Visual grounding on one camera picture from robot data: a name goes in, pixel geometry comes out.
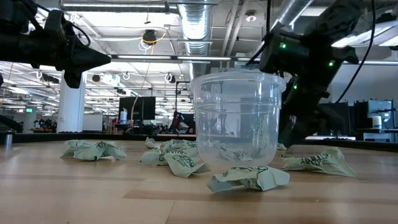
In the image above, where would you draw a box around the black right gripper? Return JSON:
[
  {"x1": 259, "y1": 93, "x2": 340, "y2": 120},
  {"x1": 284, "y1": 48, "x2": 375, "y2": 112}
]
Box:
[{"x1": 279, "y1": 62, "x2": 335, "y2": 147}]

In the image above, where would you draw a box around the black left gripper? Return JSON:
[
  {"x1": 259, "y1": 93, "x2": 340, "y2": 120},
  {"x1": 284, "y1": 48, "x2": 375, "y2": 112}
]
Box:
[{"x1": 43, "y1": 30, "x2": 112, "y2": 90}]

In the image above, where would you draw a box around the clear plastic round container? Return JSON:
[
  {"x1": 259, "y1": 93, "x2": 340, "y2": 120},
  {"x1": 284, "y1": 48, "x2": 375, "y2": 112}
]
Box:
[{"x1": 189, "y1": 70, "x2": 287, "y2": 169}]

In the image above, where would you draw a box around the black partition screen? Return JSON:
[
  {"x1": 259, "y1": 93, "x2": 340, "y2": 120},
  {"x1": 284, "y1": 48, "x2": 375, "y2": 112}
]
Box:
[{"x1": 317, "y1": 101, "x2": 352, "y2": 137}]

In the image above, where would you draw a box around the white building pillar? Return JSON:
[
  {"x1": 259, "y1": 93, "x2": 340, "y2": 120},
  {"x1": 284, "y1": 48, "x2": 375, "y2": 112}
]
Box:
[{"x1": 57, "y1": 70, "x2": 87, "y2": 134}]

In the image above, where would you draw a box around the white board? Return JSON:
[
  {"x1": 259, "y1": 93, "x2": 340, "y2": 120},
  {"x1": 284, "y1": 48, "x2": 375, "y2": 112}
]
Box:
[{"x1": 82, "y1": 114, "x2": 103, "y2": 132}]

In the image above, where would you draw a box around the black monitor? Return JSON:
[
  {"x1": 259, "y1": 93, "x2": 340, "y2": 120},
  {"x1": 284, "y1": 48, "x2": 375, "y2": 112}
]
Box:
[{"x1": 119, "y1": 96, "x2": 156, "y2": 125}]

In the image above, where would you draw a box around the grey machine cabinet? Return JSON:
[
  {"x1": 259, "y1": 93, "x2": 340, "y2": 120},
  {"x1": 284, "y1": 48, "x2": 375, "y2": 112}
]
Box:
[{"x1": 368, "y1": 99, "x2": 395, "y2": 129}]

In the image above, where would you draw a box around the overhead LED light bar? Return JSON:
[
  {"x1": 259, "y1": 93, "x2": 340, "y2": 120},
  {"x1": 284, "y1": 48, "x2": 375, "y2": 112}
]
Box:
[{"x1": 110, "y1": 55, "x2": 398, "y2": 66}]

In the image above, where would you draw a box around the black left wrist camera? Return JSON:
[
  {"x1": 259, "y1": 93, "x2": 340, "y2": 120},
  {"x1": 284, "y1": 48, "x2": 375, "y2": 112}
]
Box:
[{"x1": 45, "y1": 9, "x2": 68, "y2": 34}]

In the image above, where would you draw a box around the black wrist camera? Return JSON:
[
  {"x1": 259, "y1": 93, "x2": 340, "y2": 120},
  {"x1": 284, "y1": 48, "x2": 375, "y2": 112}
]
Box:
[
  {"x1": 45, "y1": 9, "x2": 68, "y2": 34},
  {"x1": 259, "y1": 30, "x2": 301, "y2": 75}
]

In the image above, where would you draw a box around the black ceiling cord reel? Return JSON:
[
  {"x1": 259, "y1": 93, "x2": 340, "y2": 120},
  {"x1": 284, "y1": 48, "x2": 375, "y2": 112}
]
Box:
[{"x1": 142, "y1": 29, "x2": 157, "y2": 44}]

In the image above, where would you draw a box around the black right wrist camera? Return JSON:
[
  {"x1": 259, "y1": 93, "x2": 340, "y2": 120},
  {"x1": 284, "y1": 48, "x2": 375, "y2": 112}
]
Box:
[{"x1": 259, "y1": 30, "x2": 301, "y2": 75}]

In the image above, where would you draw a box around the black aluminium table frame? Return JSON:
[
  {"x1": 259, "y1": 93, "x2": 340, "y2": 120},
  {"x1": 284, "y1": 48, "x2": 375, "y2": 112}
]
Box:
[{"x1": 0, "y1": 132, "x2": 398, "y2": 153}]

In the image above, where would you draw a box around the black drooping cable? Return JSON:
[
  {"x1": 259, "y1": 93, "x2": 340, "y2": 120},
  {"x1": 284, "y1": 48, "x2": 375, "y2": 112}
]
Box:
[{"x1": 0, "y1": 114, "x2": 25, "y2": 133}]

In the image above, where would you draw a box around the slanted silver air duct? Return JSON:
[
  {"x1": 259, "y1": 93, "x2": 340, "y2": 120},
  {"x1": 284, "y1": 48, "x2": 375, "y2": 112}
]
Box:
[{"x1": 270, "y1": 0, "x2": 315, "y2": 32}]

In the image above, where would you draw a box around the silver spiral air duct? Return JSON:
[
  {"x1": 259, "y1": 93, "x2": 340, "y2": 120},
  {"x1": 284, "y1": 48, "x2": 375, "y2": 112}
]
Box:
[{"x1": 178, "y1": 0, "x2": 215, "y2": 80}]

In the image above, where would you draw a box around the small silver metal post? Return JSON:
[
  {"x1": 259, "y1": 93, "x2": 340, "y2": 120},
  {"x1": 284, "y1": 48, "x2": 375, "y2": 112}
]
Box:
[{"x1": 4, "y1": 132, "x2": 14, "y2": 150}]

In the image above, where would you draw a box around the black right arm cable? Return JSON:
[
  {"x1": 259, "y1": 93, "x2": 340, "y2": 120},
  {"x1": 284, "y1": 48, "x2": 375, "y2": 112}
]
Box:
[{"x1": 334, "y1": 0, "x2": 376, "y2": 104}]

